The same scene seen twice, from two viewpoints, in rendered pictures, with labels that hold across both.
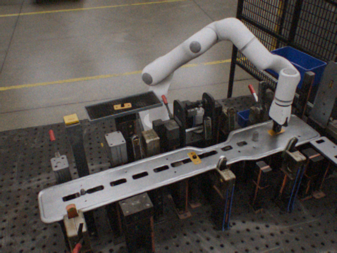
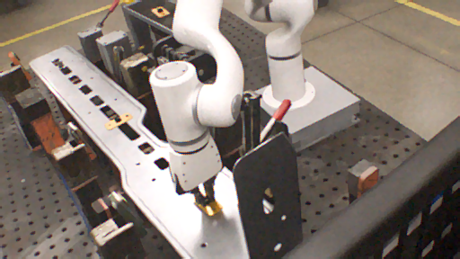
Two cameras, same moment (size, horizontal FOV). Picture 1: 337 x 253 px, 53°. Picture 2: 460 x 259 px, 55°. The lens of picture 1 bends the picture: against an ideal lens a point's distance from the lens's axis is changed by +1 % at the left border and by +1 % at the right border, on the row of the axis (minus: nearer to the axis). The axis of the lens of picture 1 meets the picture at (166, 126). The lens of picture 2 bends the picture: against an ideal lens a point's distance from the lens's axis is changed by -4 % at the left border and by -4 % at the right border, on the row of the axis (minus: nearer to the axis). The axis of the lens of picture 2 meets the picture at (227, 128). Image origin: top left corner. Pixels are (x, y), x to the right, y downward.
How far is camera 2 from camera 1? 1.89 m
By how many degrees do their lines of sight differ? 64
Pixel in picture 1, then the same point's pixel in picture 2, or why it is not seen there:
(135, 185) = (67, 91)
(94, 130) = (263, 63)
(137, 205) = (27, 97)
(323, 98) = (282, 231)
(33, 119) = (379, 51)
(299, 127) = (241, 244)
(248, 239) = not seen: outside the picture
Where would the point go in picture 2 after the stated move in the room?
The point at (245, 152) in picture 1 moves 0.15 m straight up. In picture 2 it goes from (136, 171) to (119, 125)
